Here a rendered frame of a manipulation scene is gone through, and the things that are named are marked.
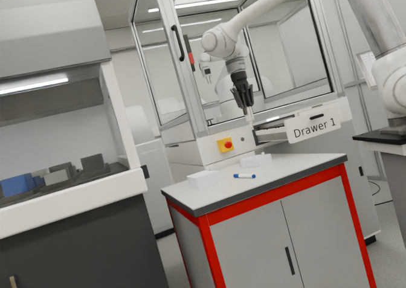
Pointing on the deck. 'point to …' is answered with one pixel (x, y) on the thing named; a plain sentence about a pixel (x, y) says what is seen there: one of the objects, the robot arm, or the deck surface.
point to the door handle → (179, 41)
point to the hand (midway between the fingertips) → (248, 114)
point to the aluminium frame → (196, 107)
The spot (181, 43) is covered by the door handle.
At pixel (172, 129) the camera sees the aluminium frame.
